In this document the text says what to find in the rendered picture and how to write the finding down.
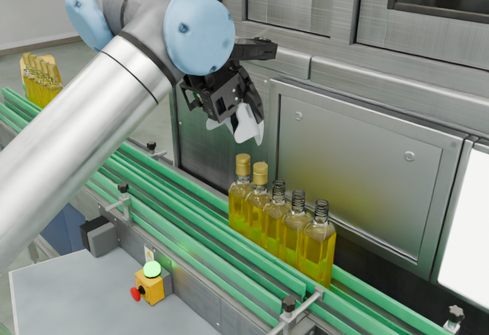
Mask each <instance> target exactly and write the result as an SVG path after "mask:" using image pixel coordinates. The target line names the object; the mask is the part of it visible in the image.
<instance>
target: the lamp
mask: <svg viewBox="0 0 489 335"><path fill-rule="evenodd" d="M143 269H144V276H145V277H146V278H148V279H154V278H157V277H158V276H160V274H161V269H160V265H159V263H157V262H156V261H150V262H148V263H146V265H145V266H144V268H143Z"/></svg>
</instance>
